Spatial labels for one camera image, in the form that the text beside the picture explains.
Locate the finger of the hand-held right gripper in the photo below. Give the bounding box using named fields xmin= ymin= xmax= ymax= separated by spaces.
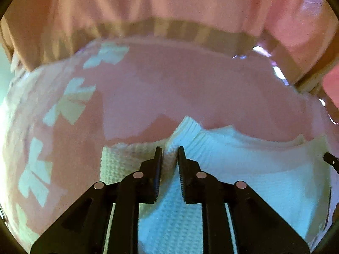
xmin=323 ymin=152 xmax=339 ymax=176

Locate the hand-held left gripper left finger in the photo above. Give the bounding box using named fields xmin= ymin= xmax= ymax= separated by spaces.
xmin=30 ymin=146 xmax=163 ymax=254

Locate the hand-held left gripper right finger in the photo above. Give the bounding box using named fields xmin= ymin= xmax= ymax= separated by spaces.
xmin=177 ymin=146 xmax=310 ymax=254

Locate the white red black knit sweater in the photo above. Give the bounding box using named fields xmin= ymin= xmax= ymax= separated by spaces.
xmin=100 ymin=116 xmax=335 ymax=254

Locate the pink floral blanket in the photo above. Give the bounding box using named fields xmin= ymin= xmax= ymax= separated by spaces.
xmin=0 ymin=37 xmax=339 ymax=254

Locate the orange curtain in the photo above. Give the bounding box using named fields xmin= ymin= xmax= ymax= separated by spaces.
xmin=0 ymin=0 xmax=339 ymax=96

